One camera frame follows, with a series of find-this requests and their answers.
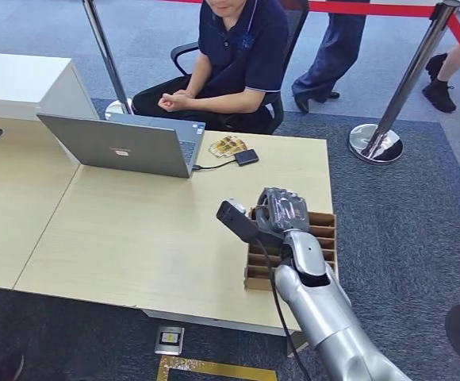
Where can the person's left hand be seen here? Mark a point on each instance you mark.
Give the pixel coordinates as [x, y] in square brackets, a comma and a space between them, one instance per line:
[170, 102]

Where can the wooden card organizer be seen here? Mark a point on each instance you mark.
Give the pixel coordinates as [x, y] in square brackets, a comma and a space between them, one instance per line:
[325, 236]

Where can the person's left forearm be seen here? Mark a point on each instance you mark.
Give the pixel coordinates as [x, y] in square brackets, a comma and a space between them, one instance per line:
[222, 102]

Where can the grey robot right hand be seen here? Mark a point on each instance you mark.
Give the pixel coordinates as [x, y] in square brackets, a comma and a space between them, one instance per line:
[285, 210]

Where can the person's right hand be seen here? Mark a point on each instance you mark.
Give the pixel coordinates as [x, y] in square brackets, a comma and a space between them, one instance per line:
[186, 93]

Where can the person's right forearm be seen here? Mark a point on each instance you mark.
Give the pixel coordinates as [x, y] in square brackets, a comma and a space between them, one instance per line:
[200, 73]

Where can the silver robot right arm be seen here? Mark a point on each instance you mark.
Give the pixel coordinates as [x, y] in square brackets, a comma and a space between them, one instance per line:
[325, 315]

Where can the chrome stanchion post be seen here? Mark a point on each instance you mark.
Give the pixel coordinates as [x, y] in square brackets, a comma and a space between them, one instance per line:
[404, 89]
[107, 58]

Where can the yellow floor tape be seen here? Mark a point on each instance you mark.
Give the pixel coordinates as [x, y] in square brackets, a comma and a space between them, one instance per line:
[214, 369]

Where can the seated person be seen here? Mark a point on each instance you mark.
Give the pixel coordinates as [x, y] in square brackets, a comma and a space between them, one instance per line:
[237, 58]

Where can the yellow patterned card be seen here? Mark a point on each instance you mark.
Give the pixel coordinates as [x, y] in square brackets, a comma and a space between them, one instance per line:
[219, 150]
[236, 143]

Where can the standing person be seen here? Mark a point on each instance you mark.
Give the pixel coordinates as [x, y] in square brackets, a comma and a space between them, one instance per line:
[337, 52]

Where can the silver floor socket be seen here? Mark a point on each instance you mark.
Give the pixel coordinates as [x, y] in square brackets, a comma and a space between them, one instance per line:
[169, 340]

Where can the black office chair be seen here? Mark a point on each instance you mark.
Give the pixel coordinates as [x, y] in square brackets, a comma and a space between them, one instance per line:
[289, 31]

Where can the person with black shoes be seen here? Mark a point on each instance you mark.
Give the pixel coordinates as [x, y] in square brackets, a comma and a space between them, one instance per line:
[440, 89]

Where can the black external drive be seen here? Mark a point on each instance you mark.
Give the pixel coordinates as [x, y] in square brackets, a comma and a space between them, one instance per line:
[246, 157]

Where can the grey laptop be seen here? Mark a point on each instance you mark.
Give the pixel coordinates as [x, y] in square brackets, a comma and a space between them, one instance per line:
[123, 150]

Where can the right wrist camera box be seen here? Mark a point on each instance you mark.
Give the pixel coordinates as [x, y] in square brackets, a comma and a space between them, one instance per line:
[240, 223]

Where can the white cabinet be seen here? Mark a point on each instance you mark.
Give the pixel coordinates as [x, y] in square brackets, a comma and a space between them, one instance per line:
[23, 84]

